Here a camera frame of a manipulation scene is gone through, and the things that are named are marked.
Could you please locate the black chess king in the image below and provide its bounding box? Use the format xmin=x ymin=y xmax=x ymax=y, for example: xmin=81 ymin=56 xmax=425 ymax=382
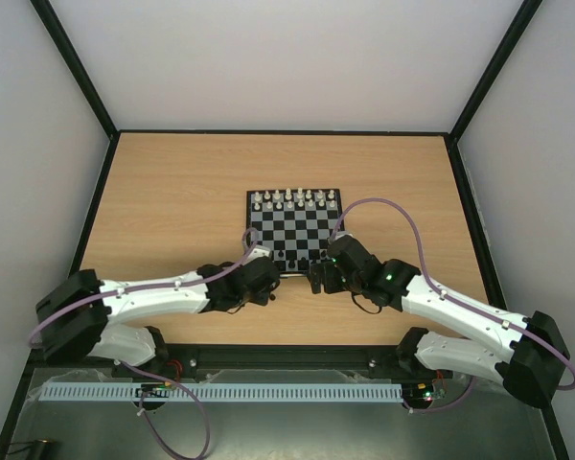
xmin=298 ymin=257 xmax=310 ymax=272

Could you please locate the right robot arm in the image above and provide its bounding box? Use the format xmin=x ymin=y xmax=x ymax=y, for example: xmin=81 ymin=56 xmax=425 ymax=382
xmin=308 ymin=235 xmax=570 ymax=408

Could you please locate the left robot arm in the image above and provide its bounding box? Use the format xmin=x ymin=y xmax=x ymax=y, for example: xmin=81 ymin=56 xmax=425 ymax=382
xmin=31 ymin=256 xmax=280 ymax=367

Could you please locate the right circuit board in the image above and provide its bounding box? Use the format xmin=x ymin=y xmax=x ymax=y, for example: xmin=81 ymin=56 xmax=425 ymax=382
xmin=408 ymin=380 xmax=447 ymax=402

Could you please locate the circuit board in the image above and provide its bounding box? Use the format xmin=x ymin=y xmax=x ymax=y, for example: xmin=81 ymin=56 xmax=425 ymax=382
xmin=408 ymin=380 xmax=447 ymax=402
xmin=134 ymin=381 xmax=177 ymax=399

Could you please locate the left circuit board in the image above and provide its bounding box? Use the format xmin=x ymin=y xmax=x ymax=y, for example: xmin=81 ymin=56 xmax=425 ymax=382
xmin=134 ymin=381 xmax=177 ymax=399

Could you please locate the black and silver chessboard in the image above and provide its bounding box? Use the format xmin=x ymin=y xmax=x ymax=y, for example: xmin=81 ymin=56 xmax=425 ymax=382
xmin=245 ymin=188 xmax=343 ymax=277

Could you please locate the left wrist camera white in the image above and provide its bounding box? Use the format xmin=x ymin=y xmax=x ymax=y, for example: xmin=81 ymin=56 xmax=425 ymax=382
xmin=246 ymin=244 xmax=272 ymax=261

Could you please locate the black aluminium rail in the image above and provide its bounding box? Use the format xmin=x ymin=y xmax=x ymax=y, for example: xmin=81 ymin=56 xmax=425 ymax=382
xmin=168 ymin=344 xmax=426 ymax=375

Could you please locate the white slotted cable duct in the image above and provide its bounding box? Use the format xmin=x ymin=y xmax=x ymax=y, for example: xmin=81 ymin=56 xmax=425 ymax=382
xmin=38 ymin=382 xmax=403 ymax=403

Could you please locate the black frame post right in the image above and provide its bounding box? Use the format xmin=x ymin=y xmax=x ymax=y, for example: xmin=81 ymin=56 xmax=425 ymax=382
xmin=448 ymin=0 xmax=543 ymax=140

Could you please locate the black frame post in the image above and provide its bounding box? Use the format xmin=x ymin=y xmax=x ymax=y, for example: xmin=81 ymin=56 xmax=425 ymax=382
xmin=448 ymin=0 xmax=543 ymax=140
xmin=30 ymin=0 xmax=118 ymax=139

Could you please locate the black frame post left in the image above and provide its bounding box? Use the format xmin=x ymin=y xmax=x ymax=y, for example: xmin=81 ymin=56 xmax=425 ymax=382
xmin=30 ymin=0 xmax=118 ymax=139

